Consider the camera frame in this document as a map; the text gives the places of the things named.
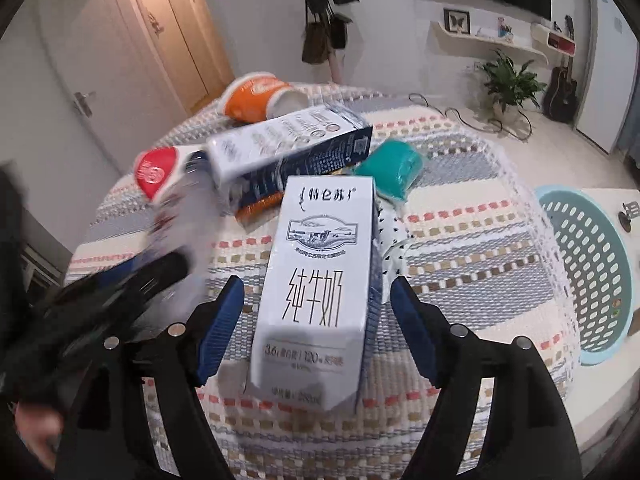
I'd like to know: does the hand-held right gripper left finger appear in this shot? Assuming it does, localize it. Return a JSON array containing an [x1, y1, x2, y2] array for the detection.
[[55, 276, 246, 480]]

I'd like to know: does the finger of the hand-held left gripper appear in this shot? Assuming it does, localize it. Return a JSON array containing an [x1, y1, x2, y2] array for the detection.
[[60, 251, 190, 321]]

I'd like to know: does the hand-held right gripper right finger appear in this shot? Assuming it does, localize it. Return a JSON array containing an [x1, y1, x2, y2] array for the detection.
[[390, 275, 583, 480]]

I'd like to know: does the white polka-dot bag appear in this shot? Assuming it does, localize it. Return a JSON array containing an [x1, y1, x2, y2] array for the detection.
[[372, 195, 408, 306]]

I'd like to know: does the white milk carton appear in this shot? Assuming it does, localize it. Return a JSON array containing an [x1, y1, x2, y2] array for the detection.
[[248, 175, 386, 411]]

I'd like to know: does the clear plastic bottle red label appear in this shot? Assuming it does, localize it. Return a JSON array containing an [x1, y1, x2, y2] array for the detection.
[[134, 146, 241, 291]]

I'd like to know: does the orange snack packet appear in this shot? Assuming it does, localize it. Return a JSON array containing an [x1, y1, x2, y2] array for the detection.
[[234, 191, 286, 227]]

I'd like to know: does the teal packet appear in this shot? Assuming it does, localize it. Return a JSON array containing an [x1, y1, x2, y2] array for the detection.
[[357, 140, 426, 204]]

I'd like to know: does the light blue plastic basket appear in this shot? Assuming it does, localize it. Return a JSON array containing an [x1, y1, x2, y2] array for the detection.
[[532, 185, 636, 367]]

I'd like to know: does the white and dark blue carton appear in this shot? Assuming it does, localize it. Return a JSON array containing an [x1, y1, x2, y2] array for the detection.
[[206, 105, 375, 197]]

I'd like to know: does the orange paper cup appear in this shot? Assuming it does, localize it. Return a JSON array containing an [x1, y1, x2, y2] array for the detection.
[[222, 72, 308, 126]]

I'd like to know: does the person's left hand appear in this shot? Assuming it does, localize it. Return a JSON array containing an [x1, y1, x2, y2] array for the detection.
[[15, 402, 63, 468]]

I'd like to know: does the striped woven blanket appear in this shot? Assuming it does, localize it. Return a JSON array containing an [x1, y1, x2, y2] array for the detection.
[[65, 82, 583, 480]]

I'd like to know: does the white door with ornament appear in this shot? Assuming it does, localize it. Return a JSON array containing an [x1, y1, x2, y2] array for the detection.
[[132, 0, 210, 107]]

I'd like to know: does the dark phone stand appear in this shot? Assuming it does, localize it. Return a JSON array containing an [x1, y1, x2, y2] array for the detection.
[[617, 200, 640, 233]]

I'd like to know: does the green potted plant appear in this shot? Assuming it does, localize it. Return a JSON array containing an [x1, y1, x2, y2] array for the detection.
[[475, 50, 548, 121]]

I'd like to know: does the black guitar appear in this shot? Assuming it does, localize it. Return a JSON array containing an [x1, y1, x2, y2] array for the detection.
[[542, 55, 578, 123]]

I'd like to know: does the pink coat rack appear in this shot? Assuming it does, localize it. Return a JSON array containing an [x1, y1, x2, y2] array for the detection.
[[327, 49, 346, 82]]

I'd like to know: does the brown handbag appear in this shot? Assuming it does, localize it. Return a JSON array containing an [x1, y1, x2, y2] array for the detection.
[[301, 5, 326, 63]]

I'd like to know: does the black handbag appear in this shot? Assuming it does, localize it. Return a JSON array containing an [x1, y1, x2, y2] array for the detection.
[[327, 10, 349, 50]]

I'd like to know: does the framed butterfly picture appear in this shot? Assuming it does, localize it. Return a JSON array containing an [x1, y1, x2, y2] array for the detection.
[[443, 8, 471, 35]]

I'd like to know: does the white and red oval shelf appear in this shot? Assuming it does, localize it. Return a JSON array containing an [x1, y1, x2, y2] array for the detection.
[[531, 22, 577, 56]]

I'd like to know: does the metal door handle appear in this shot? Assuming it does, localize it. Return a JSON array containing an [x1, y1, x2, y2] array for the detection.
[[72, 91, 97, 118]]

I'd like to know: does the white door with metal handle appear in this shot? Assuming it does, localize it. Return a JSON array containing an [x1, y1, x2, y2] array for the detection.
[[39, 0, 196, 171]]

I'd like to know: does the black floor cable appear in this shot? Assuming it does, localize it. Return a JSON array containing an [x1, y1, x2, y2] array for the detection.
[[407, 92, 536, 136]]

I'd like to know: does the white wavy wall shelf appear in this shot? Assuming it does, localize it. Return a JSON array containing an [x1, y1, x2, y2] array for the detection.
[[431, 21, 550, 63]]

